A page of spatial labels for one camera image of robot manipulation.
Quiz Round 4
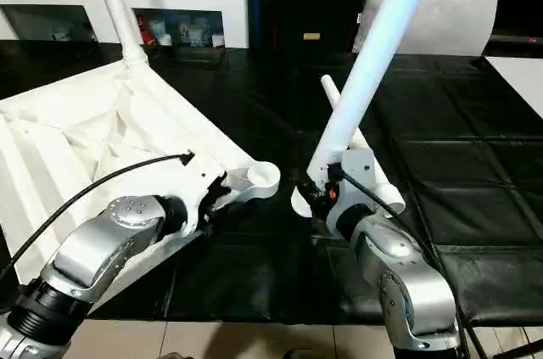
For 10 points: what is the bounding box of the white flat sheet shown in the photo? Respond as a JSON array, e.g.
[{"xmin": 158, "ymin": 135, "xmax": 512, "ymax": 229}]
[{"xmin": 484, "ymin": 54, "xmax": 543, "ymax": 121}]

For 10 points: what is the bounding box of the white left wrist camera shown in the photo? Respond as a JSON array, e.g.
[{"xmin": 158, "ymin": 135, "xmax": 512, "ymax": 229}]
[{"xmin": 173, "ymin": 150, "xmax": 232, "ymax": 234}]

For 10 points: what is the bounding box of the grey cushion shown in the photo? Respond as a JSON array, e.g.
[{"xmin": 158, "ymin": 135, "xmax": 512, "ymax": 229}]
[{"xmin": 351, "ymin": 0, "xmax": 502, "ymax": 58}]

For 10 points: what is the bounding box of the black work mat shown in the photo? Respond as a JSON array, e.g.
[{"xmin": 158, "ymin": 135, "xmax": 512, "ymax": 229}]
[{"xmin": 0, "ymin": 39, "xmax": 543, "ymax": 328}]

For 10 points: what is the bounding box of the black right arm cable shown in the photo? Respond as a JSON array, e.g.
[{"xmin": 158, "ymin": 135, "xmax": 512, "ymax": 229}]
[{"xmin": 338, "ymin": 167, "xmax": 478, "ymax": 359}]

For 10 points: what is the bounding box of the black stand leg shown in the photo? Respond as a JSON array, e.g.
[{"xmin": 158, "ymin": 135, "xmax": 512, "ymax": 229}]
[{"xmin": 507, "ymin": 340, "xmax": 543, "ymax": 359}]

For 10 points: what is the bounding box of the white plastic table leg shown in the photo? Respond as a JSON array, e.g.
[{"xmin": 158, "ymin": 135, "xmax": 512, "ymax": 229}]
[
  {"xmin": 91, "ymin": 0, "xmax": 148, "ymax": 69},
  {"xmin": 290, "ymin": 0, "xmax": 445, "ymax": 218},
  {"xmin": 319, "ymin": 74, "xmax": 407, "ymax": 217}
]

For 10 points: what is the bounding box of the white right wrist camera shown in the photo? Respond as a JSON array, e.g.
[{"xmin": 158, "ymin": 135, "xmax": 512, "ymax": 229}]
[{"xmin": 326, "ymin": 146, "xmax": 376, "ymax": 209}]

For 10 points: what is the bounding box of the white plastic table top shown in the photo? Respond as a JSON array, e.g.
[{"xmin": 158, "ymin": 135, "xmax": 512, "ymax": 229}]
[{"xmin": 0, "ymin": 58, "xmax": 283, "ymax": 290}]

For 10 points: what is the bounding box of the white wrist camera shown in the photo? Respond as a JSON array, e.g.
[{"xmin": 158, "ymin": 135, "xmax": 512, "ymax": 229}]
[
  {"xmin": 326, "ymin": 146, "xmax": 376, "ymax": 209},
  {"xmin": 173, "ymin": 150, "xmax": 232, "ymax": 234}
]

